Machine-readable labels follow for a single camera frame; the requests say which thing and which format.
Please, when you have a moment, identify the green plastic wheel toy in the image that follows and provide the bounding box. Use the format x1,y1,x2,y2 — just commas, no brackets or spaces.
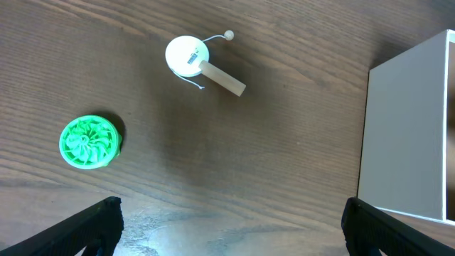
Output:
58,115,123,170

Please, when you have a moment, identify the white cardboard box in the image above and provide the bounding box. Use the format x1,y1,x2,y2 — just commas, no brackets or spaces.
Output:
358,30,454,225

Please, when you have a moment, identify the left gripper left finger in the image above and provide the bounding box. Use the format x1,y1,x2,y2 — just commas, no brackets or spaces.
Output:
1,196,124,256

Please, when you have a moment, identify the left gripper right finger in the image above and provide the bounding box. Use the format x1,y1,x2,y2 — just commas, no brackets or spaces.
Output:
341,197,454,256

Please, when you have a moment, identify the white drum toy wooden handle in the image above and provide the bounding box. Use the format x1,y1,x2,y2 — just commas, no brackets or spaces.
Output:
165,30,246,97

